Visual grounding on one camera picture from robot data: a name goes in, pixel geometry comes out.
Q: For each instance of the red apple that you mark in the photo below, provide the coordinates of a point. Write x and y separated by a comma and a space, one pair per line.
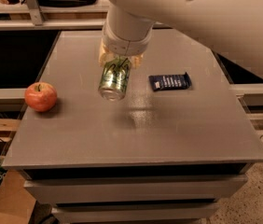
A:
40, 96

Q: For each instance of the green soda can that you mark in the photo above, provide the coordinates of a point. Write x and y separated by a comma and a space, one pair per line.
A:
115, 78

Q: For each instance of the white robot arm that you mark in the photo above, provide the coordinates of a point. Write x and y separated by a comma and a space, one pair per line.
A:
232, 28

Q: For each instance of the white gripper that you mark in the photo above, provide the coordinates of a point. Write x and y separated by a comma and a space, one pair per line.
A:
126, 45

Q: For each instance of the cardboard box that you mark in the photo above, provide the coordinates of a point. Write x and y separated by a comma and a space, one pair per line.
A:
16, 203

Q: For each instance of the grey drawer cabinet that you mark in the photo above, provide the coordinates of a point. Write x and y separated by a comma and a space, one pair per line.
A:
133, 194

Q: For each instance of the metal shelf bracket left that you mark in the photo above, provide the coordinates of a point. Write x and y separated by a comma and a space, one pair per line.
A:
35, 12

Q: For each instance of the dark blue snack bar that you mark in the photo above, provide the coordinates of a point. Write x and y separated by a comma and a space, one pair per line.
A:
170, 82

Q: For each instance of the black computer mouse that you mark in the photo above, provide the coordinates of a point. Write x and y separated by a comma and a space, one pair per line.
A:
14, 2

